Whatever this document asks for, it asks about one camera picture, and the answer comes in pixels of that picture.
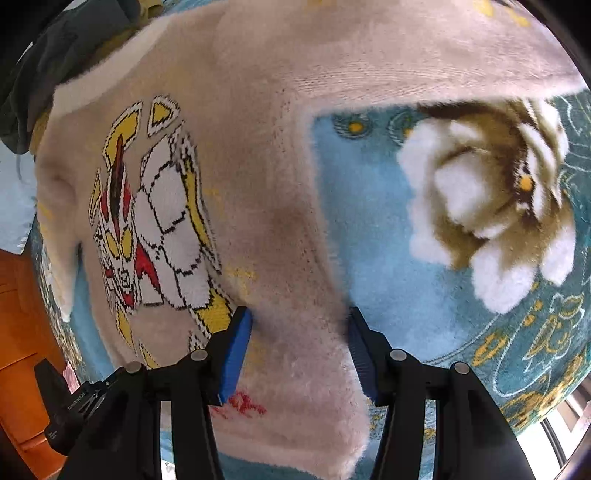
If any pink fuzzy robot print sweater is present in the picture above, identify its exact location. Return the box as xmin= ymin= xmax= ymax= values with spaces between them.
xmin=34 ymin=0 xmax=585 ymax=480

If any dark grey cloth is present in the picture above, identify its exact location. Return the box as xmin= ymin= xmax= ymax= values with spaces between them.
xmin=0 ymin=0 xmax=155 ymax=155

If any window frame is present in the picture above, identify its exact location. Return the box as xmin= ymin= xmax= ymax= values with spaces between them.
xmin=512 ymin=387 xmax=591 ymax=468

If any teal floral plush blanket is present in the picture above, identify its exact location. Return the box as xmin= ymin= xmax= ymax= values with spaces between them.
xmin=28 ymin=0 xmax=591 ymax=480

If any light blue cloth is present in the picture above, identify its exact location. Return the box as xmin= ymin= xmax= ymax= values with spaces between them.
xmin=0 ymin=143 xmax=40 ymax=256

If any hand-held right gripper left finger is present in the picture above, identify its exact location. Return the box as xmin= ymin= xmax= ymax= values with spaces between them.
xmin=60 ymin=307 xmax=254 ymax=480

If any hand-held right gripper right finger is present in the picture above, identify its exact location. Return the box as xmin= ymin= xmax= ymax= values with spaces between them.
xmin=348 ymin=306 xmax=539 ymax=480

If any orange wooden furniture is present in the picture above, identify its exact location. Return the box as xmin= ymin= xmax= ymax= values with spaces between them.
xmin=0 ymin=247 xmax=83 ymax=464

